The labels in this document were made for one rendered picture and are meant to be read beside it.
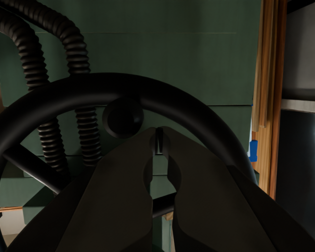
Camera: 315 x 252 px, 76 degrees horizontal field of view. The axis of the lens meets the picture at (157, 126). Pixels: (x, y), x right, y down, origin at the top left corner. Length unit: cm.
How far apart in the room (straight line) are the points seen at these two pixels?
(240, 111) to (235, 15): 16
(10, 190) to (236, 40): 49
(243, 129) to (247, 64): 11
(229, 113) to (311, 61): 155
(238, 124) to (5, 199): 46
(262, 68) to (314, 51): 34
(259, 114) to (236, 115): 146
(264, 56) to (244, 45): 143
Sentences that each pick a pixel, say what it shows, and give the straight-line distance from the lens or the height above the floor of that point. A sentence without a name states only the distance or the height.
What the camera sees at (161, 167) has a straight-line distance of 39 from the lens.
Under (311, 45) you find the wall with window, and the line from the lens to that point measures 194.
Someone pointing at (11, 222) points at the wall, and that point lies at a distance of 373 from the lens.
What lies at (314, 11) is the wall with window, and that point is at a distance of 199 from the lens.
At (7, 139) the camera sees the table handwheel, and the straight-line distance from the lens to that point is 21.
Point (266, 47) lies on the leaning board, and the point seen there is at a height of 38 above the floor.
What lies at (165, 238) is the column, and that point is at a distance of 91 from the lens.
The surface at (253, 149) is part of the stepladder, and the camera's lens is 143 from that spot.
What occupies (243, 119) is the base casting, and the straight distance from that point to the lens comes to 40.
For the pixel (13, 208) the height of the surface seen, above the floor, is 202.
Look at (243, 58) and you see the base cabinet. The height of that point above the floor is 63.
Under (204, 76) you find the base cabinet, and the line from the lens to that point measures 37.
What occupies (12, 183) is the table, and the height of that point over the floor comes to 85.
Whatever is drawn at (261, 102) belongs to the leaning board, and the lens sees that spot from 183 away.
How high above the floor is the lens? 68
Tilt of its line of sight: 11 degrees up
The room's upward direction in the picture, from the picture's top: 180 degrees clockwise
